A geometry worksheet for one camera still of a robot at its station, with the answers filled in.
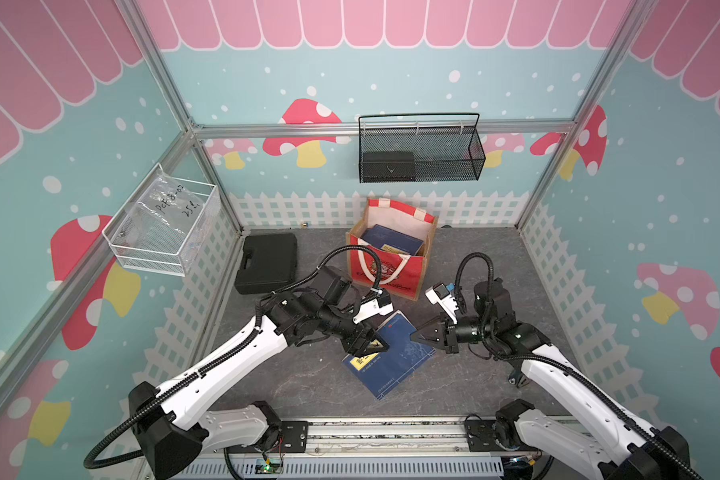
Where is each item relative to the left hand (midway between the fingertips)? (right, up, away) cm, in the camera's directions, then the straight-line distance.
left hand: (377, 344), depth 67 cm
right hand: (+9, +1, +2) cm, 9 cm away
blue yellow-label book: (+4, +26, +35) cm, 44 cm away
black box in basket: (+4, +46, +21) cm, 51 cm away
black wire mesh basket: (+16, +55, +27) cm, 63 cm away
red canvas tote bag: (+7, +16, +18) cm, 25 cm away
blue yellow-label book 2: (+1, -7, +2) cm, 7 cm away
